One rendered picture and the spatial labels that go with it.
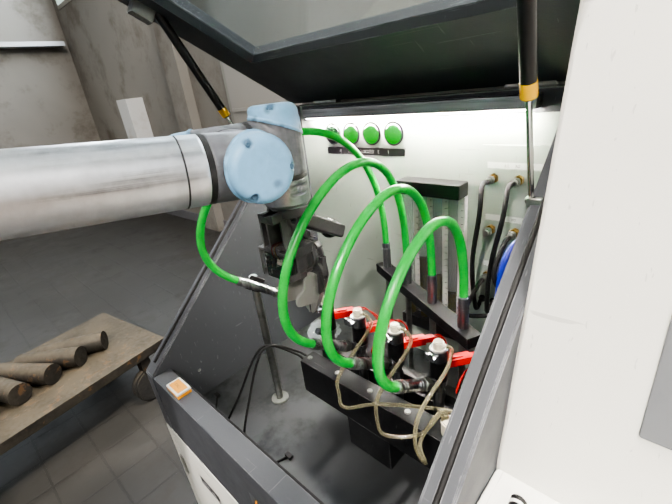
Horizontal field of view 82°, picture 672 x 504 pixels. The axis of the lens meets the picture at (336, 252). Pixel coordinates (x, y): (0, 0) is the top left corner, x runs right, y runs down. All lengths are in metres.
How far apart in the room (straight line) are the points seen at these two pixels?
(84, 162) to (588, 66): 0.50
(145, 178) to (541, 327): 0.47
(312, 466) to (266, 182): 0.59
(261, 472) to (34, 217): 0.49
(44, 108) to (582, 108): 7.51
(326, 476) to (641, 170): 0.68
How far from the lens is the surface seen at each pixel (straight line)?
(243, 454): 0.73
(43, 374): 2.33
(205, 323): 0.98
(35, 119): 7.66
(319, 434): 0.89
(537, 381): 0.57
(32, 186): 0.40
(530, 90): 0.50
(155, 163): 0.40
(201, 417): 0.82
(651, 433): 0.56
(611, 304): 0.52
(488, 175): 0.78
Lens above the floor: 1.49
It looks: 24 degrees down
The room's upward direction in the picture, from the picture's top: 7 degrees counter-clockwise
